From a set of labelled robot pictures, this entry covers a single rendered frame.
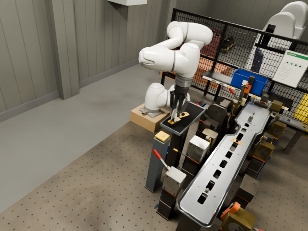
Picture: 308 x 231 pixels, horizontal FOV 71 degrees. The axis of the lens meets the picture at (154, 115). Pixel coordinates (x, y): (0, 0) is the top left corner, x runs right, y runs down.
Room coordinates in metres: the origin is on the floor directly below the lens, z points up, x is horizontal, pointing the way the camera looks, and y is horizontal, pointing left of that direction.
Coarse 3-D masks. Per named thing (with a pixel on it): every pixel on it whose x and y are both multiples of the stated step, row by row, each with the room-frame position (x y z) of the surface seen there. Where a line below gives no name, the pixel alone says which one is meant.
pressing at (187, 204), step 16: (240, 112) 1.58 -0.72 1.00; (256, 112) 1.63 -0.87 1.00; (240, 128) 1.35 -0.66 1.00; (256, 128) 1.38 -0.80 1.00; (224, 144) 1.13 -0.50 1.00; (208, 160) 0.95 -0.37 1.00; (240, 160) 1.00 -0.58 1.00; (208, 176) 0.83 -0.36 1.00; (224, 176) 0.85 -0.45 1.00; (192, 192) 0.71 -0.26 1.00; (224, 192) 0.74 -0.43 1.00; (192, 208) 0.62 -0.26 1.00; (208, 208) 0.63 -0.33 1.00; (208, 224) 0.55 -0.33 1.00
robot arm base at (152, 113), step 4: (140, 108) 1.67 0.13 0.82; (144, 108) 1.64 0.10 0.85; (160, 108) 1.67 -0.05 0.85; (144, 112) 1.58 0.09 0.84; (148, 112) 1.60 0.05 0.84; (152, 112) 1.60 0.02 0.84; (156, 112) 1.62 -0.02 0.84; (160, 112) 1.66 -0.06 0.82; (164, 112) 1.69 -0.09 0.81; (152, 116) 1.56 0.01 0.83
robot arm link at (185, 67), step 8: (184, 48) 1.02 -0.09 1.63; (192, 48) 1.01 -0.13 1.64; (176, 56) 1.00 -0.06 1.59; (184, 56) 1.00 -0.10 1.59; (192, 56) 1.00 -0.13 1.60; (176, 64) 0.99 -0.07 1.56; (184, 64) 0.99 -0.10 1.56; (192, 64) 1.00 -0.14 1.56; (176, 72) 1.01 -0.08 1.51; (184, 72) 0.99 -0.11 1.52; (192, 72) 1.00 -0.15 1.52
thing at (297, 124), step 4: (272, 112) 1.68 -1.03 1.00; (272, 116) 1.61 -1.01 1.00; (284, 116) 1.64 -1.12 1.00; (280, 120) 1.57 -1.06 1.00; (284, 120) 1.58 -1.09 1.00; (292, 120) 1.60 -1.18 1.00; (292, 124) 1.53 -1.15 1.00; (296, 124) 1.54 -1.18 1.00; (300, 124) 1.55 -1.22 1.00; (304, 124) 1.56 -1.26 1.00; (300, 128) 1.50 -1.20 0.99; (304, 128) 1.50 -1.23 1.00
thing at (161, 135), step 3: (159, 132) 0.95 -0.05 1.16; (162, 132) 0.95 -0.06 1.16; (156, 135) 0.92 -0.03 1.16; (159, 135) 0.92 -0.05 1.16; (162, 135) 0.93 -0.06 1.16; (165, 135) 0.93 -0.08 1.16; (168, 135) 0.94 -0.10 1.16; (159, 138) 0.90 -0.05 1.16; (162, 138) 0.90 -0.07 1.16; (165, 138) 0.90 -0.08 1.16
